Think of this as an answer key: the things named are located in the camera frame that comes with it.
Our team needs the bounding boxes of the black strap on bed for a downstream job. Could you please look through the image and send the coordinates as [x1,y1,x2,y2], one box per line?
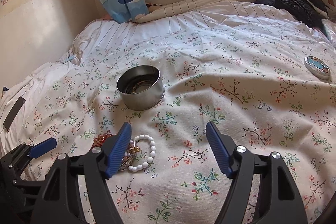
[2,96,26,132]

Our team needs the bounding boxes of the floral white duvet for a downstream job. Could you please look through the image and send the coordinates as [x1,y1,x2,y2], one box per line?
[1,17,335,223]

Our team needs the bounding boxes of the round decorated tin lid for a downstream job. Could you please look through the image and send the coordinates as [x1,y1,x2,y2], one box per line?
[304,56,331,80]

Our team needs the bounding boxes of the white bead bracelet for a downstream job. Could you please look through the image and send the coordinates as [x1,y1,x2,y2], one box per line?
[127,134,157,172]

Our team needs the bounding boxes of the gold bangle set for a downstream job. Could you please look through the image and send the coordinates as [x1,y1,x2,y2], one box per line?
[118,140,141,172]

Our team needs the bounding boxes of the round silver metal tin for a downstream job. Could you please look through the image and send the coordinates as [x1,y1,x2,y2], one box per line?
[116,65,164,111]

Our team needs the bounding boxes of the striped white pillow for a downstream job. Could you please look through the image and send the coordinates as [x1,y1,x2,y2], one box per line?
[59,0,299,64]

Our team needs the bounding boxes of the black jacket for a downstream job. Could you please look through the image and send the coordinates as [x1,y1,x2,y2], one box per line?
[255,0,330,35]

